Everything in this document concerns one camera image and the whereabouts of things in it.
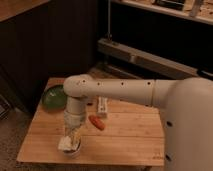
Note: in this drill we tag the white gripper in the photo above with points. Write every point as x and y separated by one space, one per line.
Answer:
73 121

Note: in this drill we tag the white sponge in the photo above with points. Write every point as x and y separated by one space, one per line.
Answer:
68 144

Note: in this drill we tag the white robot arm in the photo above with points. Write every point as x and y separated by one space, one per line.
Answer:
187 105

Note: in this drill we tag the orange carrot toy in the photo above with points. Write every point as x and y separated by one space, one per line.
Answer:
97 122

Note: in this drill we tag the white tube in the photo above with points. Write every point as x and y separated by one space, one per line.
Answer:
102 108

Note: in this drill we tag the green bowl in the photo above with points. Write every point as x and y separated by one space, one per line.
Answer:
54 98

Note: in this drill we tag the wooden table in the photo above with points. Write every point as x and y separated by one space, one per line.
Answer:
133 135

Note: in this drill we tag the grey metal beam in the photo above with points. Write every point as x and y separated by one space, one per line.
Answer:
146 60

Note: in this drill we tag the wooden shelf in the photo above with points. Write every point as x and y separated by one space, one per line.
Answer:
194 10

